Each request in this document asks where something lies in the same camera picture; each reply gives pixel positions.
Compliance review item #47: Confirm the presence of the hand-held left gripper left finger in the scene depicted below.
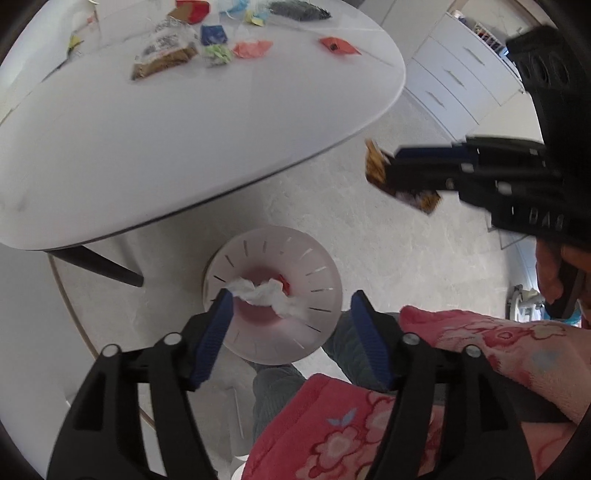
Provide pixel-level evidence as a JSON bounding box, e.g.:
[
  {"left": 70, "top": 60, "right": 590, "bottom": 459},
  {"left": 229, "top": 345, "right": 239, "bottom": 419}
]
[{"left": 45, "top": 288, "right": 236, "bottom": 480}]

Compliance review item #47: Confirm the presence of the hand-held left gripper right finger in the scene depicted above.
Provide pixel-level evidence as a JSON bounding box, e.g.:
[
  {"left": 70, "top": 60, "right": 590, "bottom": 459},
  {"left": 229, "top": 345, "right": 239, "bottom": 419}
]
[{"left": 349, "top": 290, "right": 539, "bottom": 480}]

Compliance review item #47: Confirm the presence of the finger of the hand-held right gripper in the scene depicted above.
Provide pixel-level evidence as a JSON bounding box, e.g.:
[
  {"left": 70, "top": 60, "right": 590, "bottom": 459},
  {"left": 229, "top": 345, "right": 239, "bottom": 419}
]
[
  {"left": 385, "top": 164, "right": 463, "bottom": 193},
  {"left": 392, "top": 141, "right": 476, "bottom": 168}
]

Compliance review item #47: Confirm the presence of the brown snack wrapper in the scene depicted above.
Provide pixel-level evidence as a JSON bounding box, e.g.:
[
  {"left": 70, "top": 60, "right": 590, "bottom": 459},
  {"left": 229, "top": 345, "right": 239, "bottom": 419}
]
[{"left": 365, "top": 138, "right": 441, "bottom": 216}]

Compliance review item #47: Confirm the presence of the white tissue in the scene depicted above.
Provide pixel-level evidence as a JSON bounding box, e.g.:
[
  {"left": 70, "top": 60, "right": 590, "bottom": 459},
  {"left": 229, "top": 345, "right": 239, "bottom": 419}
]
[{"left": 226, "top": 277, "right": 315, "bottom": 320}]

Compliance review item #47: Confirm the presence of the white slotted waste bin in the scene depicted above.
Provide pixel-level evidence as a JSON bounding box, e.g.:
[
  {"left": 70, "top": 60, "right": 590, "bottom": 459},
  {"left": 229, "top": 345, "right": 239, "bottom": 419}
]
[{"left": 202, "top": 226, "right": 343, "bottom": 365}]

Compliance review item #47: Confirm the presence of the black foam net sleeve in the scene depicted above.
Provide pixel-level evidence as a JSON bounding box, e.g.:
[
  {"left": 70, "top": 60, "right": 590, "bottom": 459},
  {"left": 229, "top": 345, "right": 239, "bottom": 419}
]
[{"left": 268, "top": 0, "right": 332, "bottom": 22}]

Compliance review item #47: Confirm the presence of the person's right hand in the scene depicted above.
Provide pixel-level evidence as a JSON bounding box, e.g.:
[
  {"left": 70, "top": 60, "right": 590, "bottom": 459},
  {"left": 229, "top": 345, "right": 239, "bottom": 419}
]
[{"left": 534, "top": 240, "right": 591, "bottom": 326}]

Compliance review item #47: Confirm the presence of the grey fuzzy sock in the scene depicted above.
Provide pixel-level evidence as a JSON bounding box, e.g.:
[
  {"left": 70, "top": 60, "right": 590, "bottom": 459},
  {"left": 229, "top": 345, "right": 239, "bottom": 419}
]
[
  {"left": 322, "top": 313, "right": 399, "bottom": 385},
  {"left": 252, "top": 364, "right": 306, "bottom": 440}
]

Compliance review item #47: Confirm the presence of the white drawer cabinet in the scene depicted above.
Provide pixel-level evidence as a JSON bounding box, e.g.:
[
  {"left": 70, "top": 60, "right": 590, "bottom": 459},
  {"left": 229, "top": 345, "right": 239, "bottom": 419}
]
[{"left": 404, "top": 11, "right": 528, "bottom": 140}]

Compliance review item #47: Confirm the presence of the pink floral pajama leg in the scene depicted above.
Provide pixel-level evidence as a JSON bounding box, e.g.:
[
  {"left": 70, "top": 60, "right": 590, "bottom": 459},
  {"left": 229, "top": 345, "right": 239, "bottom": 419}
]
[
  {"left": 399, "top": 305, "right": 591, "bottom": 426},
  {"left": 240, "top": 374, "right": 445, "bottom": 480}
]

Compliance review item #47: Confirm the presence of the white plastic object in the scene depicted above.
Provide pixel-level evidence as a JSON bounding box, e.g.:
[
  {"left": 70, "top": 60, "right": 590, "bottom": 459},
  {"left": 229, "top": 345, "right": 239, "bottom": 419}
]
[{"left": 509, "top": 283, "right": 549, "bottom": 320}]

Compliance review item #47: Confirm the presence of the black table leg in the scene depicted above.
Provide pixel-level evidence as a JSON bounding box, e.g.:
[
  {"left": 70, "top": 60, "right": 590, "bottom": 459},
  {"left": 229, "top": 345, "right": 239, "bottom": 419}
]
[{"left": 44, "top": 244, "right": 144, "bottom": 288}]

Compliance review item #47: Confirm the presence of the red flat wrapper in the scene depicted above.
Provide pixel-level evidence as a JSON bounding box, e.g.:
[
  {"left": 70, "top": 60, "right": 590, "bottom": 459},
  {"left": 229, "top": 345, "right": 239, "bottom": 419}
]
[{"left": 320, "top": 37, "right": 362, "bottom": 57}]

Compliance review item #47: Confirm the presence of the pink crumpled wrapper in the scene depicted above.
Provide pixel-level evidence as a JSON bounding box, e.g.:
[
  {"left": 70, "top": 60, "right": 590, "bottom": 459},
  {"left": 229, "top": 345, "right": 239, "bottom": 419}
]
[{"left": 232, "top": 40, "right": 274, "bottom": 60}]

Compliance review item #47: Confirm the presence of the crumpled green paper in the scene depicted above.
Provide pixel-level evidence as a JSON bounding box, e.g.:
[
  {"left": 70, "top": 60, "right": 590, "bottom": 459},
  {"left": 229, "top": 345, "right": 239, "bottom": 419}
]
[{"left": 203, "top": 44, "right": 233, "bottom": 68}]

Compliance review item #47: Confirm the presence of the light blue wrapper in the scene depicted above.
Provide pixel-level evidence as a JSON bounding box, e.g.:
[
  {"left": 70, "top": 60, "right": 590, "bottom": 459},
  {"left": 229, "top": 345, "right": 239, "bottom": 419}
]
[{"left": 219, "top": 0, "right": 253, "bottom": 17}]

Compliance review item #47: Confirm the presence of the blue square packet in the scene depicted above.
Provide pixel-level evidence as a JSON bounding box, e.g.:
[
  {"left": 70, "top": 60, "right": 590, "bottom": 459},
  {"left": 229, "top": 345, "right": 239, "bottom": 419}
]
[{"left": 200, "top": 24, "right": 228, "bottom": 46}]

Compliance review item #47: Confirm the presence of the red paper packet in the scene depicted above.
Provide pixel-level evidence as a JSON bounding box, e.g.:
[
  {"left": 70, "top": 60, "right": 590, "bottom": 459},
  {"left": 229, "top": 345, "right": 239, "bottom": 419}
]
[{"left": 174, "top": 0, "right": 211, "bottom": 23}]

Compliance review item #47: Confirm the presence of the clear bag of brown snacks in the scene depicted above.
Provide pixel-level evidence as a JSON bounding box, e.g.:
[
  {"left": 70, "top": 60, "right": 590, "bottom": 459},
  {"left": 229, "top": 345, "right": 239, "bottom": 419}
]
[{"left": 130, "top": 18, "right": 199, "bottom": 82}]

